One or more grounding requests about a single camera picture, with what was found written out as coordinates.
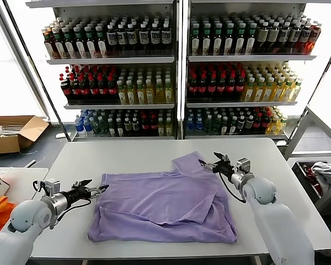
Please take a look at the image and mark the white grey crumpled cloth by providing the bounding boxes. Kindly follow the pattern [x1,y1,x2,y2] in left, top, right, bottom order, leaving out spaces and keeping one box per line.
[310,161,331,194]

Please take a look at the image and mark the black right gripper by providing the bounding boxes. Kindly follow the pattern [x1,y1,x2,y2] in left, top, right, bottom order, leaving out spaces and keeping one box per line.
[198,152,236,180]

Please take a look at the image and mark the dark bottle beige label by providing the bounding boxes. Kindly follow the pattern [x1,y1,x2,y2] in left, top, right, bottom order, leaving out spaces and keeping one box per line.
[256,22,269,53]
[267,22,280,53]

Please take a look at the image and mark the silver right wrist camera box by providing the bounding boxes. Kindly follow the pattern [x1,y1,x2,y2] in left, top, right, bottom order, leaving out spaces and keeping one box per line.
[236,157,252,175]

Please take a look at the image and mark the black plastic crate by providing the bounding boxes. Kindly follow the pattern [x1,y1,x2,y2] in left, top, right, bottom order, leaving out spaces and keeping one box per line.
[291,161,331,207]

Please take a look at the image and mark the amber tea bottle white label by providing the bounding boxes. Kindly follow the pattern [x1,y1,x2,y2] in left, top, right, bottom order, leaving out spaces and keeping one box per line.
[44,31,56,59]

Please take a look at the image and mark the grey metal trolley frame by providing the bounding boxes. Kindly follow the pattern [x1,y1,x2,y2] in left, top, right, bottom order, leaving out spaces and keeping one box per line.
[284,105,331,214]

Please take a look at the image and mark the white packaged items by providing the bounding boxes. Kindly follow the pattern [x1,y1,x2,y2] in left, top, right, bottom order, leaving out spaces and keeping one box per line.
[0,123,28,137]

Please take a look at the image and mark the purple t-shirt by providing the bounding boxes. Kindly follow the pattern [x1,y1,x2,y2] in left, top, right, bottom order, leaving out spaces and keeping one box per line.
[87,151,238,244]

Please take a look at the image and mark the black left camera cable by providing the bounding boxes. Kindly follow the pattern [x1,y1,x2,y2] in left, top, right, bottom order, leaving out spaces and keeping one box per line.
[31,179,47,194]

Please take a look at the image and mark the green white label tea bottle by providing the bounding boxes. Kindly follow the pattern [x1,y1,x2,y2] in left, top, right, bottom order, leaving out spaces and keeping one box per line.
[85,25,97,58]
[191,23,201,54]
[234,23,246,54]
[201,23,212,54]
[96,25,109,58]
[74,26,87,59]
[64,26,76,59]
[212,23,223,54]
[245,22,257,54]
[54,27,66,59]
[223,23,234,54]

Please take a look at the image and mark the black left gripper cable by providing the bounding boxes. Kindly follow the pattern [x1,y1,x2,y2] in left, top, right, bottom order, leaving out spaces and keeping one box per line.
[54,200,92,219]

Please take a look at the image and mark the open brown cardboard box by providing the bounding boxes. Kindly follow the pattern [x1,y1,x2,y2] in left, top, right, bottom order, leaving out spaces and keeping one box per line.
[0,115,50,155]

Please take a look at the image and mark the dark bottle grey square label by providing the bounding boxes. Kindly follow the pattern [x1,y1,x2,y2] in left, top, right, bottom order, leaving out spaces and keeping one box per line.
[278,22,291,53]
[289,22,301,52]
[139,23,151,51]
[127,24,138,51]
[107,24,119,51]
[150,23,162,51]
[118,24,129,51]
[161,23,173,51]

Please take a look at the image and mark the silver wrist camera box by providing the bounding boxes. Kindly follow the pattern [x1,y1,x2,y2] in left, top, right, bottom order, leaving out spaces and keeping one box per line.
[42,178,62,197]
[236,157,252,175]

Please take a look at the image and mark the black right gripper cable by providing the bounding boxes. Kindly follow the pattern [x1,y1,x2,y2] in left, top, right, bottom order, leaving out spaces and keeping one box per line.
[218,173,248,205]

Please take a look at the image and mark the grey metal shelf unit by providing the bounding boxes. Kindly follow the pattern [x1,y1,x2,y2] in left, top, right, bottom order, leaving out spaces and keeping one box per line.
[181,0,319,141]
[25,0,180,142]

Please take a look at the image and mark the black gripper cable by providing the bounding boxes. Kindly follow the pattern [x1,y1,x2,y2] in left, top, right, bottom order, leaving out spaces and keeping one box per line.
[54,200,92,219]
[218,173,248,205]

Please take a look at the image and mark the cola bottle red cap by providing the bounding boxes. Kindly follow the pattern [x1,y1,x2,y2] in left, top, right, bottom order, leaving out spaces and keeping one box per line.
[217,73,227,100]
[60,73,72,102]
[89,75,100,102]
[188,73,199,100]
[70,75,82,102]
[197,73,208,100]
[79,75,91,102]
[226,72,236,100]
[108,76,119,102]
[98,75,110,102]
[207,73,217,100]
[235,72,245,100]

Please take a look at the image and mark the red drink bottle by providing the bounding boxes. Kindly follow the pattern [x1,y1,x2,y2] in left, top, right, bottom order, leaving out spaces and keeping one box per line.
[299,22,312,53]
[309,22,322,53]

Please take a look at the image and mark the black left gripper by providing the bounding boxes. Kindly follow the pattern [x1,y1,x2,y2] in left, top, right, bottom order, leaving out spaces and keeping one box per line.
[62,179,109,208]

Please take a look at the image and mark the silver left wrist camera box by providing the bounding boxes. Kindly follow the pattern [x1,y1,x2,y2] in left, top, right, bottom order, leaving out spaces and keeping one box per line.
[42,178,62,197]

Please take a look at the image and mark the small white carton box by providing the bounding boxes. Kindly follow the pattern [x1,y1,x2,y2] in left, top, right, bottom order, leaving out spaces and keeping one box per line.
[0,176,12,198]

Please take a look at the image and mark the green clear drink bottle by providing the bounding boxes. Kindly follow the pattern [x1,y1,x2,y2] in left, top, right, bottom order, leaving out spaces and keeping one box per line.
[204,115,213,135]
[93,116,103,137]
[212,115,222,135]

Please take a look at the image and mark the yellow juice bottle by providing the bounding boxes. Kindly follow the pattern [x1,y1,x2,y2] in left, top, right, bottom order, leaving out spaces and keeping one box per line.
[117,80,128,105]
[126,79,137,105]
[155,79,166,104]
[273,77,285,102]
[136,79,147,105]
[264,77,275,103]
[291,78,303,102]
[254,77,265,103]
[243,77,255,103]
[164,78,174,104]
[282,78,294,102]
[146,79,156,105]

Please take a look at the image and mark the grey slanted frame pole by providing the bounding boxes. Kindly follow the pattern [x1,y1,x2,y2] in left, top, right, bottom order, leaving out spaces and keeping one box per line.
[0,0,71,141]

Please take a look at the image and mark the small cola bottle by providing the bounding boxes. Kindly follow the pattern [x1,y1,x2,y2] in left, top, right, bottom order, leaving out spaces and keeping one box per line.
[261,113,271,135]
[253,113,263,135]
[150,115,159,137]
[141,115,151,137]

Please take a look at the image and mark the red crumpled cloth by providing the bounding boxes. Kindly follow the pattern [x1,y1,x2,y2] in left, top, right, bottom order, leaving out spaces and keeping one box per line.
[302,163,325,193]

